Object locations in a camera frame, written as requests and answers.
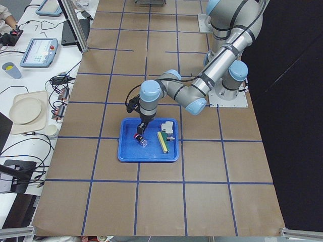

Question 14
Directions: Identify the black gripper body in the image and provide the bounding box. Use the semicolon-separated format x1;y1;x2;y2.
137;117;154;130

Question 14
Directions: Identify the red emergency stop button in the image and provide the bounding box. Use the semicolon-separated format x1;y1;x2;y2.
134;134;147;148

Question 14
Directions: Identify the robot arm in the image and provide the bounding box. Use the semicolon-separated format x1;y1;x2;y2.
127;1;269;135

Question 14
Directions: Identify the green yellow terminal block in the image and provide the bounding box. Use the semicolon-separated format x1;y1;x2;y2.
157;132;175;153

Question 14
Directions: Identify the blue plastic tray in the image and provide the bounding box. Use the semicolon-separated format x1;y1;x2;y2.
118;117;180;162

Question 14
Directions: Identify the white circuit breaker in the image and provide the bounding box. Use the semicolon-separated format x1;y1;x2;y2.
161;121;174;135

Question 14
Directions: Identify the white paper cup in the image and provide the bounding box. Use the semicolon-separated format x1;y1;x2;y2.
44;125;60;139

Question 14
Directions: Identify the beige tray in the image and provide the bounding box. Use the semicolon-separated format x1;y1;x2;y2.
9;91;48;135

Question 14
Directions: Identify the black laptop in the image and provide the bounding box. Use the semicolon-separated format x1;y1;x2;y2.
61;18;91;46

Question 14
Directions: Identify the beige round plate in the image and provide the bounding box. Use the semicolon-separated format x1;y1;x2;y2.
9;97;42;125

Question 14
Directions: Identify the near teach pendant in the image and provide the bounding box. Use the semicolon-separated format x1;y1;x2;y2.
20;38;59;68

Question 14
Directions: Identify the teach pendant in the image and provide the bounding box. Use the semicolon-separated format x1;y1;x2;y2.
36;0;63;17
20;38;59;68

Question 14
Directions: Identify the black monitor stand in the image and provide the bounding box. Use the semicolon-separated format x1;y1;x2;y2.
1;159;36;194

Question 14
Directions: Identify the grey blue cup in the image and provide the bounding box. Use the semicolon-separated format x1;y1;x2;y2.
2;62;22;79

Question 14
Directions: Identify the far teach pendant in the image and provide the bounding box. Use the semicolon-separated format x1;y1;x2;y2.
36;0;63;17

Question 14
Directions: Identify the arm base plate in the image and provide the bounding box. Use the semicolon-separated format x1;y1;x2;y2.
208;84;248;108
197;13;213;34

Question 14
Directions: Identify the aluminium frame post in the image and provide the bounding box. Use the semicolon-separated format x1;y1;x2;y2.
58;0;88;53

